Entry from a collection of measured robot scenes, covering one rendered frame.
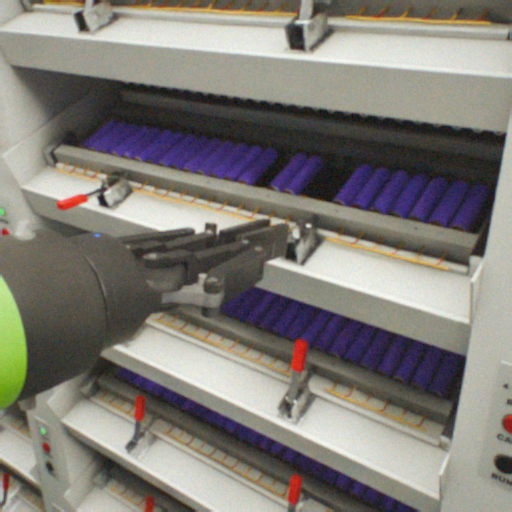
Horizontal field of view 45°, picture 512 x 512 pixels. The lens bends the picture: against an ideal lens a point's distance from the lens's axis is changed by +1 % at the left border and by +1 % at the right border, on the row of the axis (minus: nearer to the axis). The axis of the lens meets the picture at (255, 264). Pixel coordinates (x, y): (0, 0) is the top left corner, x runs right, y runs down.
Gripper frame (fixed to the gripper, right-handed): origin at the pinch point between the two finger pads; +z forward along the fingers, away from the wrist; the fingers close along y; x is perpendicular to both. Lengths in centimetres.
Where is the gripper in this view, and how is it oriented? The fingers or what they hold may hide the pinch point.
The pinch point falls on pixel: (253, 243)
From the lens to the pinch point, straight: 54.1
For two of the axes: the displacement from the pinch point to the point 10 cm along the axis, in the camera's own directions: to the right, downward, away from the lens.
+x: 0.9, -9.5, -3.1
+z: 5.7, -2.0, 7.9
